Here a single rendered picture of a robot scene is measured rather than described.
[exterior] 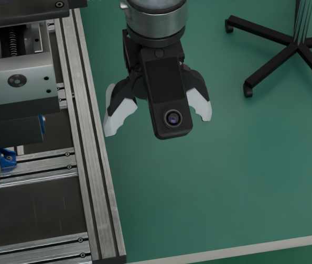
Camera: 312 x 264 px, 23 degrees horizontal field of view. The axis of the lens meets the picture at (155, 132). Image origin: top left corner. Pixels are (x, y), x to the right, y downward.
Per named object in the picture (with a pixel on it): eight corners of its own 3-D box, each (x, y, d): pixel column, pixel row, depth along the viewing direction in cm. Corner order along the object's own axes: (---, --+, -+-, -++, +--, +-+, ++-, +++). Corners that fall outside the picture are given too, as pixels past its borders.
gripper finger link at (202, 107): (217, 84, 109) (183, 53, 102) (227, 116, 106) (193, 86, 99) (199, 95, 110) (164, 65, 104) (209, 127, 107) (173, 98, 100)
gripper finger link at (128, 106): (102, 109, 109) (138, 68, 103) (108, 142, 105) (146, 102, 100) (83, 104, 107) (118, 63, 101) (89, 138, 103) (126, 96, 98)
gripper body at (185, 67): (176, 52, 105) (178, -14, 95) (190, 100, 100) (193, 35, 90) (121, 59, 104) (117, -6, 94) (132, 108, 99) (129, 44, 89)
